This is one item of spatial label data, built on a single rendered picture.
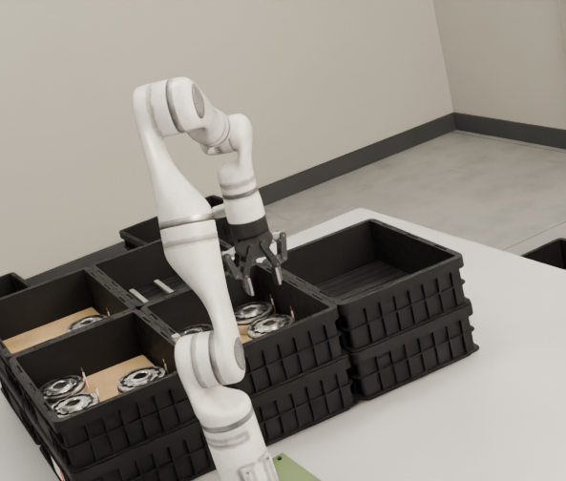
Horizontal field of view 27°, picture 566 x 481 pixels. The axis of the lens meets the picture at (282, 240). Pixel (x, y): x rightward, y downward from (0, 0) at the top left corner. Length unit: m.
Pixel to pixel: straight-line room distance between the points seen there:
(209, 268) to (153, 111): 0.27
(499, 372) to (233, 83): 3.78
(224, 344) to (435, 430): 0.57
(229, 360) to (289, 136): 4.36
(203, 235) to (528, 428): 0.74
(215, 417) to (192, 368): 0.10
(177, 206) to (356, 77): 4.53
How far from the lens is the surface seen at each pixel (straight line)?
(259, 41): 6.12
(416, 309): 2.48
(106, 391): 2.54
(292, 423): 2.42
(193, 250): 1.94
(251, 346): 2.31
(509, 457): 2.22
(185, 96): 1.95
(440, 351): 2.54
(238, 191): 2.29
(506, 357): 2.56
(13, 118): 5.68
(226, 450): 2.03
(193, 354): 1.95
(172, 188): 1.95
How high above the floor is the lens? 1.85
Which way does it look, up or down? 19 degrees down
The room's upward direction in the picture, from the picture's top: 14 degrees counter-clockwise
